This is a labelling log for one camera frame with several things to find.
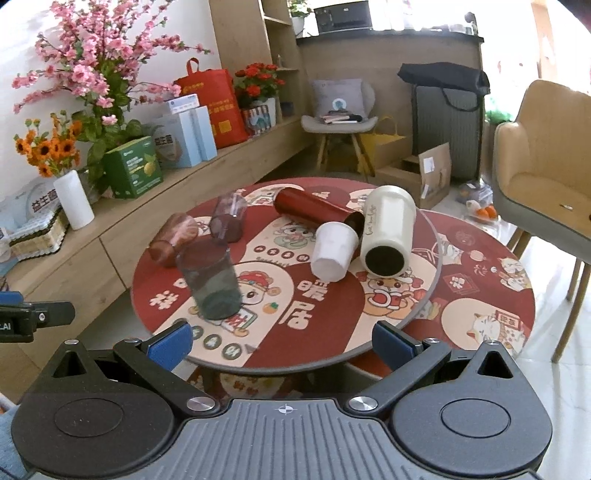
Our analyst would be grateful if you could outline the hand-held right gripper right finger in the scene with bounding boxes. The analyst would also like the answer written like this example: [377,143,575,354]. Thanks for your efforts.
[349,322,527,416]

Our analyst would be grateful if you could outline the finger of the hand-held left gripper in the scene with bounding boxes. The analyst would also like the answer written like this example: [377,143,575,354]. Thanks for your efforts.
[0,291,76,325]

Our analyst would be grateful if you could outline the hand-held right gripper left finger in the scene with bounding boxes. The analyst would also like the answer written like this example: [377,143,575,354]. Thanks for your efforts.
[41,322,220,416]

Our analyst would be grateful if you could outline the grey translucent cup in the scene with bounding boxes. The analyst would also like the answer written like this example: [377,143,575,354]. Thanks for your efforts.
[175,244,243,320]

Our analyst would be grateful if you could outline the brown translucent cup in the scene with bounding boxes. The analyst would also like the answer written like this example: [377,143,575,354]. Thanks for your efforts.
[148,213,199,267]

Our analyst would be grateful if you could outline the white paper cup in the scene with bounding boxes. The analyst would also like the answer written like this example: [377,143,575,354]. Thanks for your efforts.
[310,222,360,281]

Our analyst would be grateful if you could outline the cream tumbler cup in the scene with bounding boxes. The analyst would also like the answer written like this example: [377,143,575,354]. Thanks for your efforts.
[360,185,419,278]

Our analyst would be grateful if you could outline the purple translucent cup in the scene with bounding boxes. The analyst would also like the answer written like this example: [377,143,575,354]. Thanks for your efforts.
[209,193,248,245]

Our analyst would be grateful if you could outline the dark red cylindrical cup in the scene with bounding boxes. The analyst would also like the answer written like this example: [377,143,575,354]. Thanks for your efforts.
[274,186,365,237]

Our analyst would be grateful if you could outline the woven basket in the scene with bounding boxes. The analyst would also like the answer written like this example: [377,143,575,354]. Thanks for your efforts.
[8,209,70,260]

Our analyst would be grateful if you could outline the large round red printed table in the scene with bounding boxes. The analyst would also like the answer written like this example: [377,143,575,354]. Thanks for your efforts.
[344,209,537,381]

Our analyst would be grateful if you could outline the small round red printed table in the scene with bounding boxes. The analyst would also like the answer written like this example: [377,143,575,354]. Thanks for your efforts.
[130,176,443,370]

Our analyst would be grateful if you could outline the white cylindrical vase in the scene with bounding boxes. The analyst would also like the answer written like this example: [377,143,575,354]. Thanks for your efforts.
[53,169,96,230]

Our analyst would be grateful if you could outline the person's blue jeans leg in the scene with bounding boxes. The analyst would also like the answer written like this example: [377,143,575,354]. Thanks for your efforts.
[0,402,29,480]

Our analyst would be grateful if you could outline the long wooden low cabinet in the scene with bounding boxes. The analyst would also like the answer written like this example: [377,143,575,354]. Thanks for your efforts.
[0,114,315,403]

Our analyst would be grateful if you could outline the orange sunflower bouquet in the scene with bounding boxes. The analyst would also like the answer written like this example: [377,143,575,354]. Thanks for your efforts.
[14,112,85,179]

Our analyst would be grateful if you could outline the bag of oranges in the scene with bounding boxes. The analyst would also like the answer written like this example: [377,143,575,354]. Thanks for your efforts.
[457,181,500,225]

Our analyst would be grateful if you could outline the green carton box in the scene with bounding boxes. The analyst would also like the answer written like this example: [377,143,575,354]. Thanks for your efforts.
[102,136,164,199]

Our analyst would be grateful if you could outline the open cardboard box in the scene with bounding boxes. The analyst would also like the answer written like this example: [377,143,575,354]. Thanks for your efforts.
[375,141,452,211]

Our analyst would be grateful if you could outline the yellow paper bag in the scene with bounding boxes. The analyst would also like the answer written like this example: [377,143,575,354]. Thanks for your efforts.
[359,115,413,171]

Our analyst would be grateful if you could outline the white and blue boxes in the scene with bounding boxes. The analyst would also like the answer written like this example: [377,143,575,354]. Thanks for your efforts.
[150,94,218,169]

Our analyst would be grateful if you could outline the grey suitcase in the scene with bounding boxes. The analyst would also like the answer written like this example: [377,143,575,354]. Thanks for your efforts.
[412,84,484,181]

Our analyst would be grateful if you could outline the grey shell chair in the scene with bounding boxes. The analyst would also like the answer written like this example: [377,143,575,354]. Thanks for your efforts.
[300,78,380,177]

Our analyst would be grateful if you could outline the beige armchair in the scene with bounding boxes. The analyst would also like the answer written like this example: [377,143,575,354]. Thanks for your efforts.
[491,79,591,363]

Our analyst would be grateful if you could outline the red tote bag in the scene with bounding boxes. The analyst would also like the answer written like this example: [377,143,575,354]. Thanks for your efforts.
[174,58,249,150]

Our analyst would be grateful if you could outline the grey printed cushion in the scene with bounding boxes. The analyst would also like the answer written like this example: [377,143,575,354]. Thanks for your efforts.
[310,78,366,119]

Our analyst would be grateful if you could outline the pink blossom flower arrangement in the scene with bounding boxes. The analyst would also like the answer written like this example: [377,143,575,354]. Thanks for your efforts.
[11,0,213,197]

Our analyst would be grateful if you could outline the black bag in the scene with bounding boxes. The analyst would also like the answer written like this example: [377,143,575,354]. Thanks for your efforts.
[397,62,491,112]

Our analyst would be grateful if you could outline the red potted flowers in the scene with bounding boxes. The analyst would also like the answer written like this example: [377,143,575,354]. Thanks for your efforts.
[233,63,286,137]

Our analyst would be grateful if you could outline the wooden counter with dark top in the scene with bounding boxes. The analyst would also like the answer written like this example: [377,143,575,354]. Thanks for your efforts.
[295,25,484,153]

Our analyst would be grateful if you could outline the wooden shelf unit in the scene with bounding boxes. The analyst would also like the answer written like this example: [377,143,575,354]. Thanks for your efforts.
[209,0,302,118]

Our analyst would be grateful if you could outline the black printer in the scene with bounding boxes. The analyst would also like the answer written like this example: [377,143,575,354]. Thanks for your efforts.
[315,1,373,34]

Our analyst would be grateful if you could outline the small green potted plant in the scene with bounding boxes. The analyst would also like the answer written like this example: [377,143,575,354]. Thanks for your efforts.
[287,0,315,38]

